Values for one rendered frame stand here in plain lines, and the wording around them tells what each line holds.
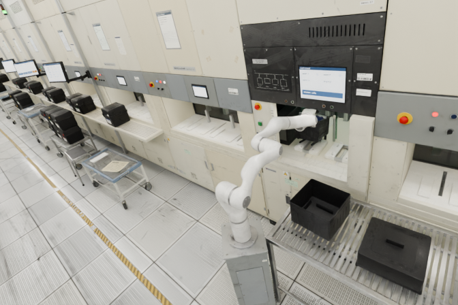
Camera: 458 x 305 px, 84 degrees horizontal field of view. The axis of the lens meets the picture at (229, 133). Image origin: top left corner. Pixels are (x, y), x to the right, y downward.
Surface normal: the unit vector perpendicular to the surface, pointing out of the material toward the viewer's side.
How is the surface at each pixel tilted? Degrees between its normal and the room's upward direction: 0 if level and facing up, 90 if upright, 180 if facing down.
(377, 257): 0
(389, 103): 90
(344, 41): 90
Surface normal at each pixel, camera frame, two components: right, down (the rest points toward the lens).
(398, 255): -0.18, -0.86
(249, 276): 0.07, 0.48
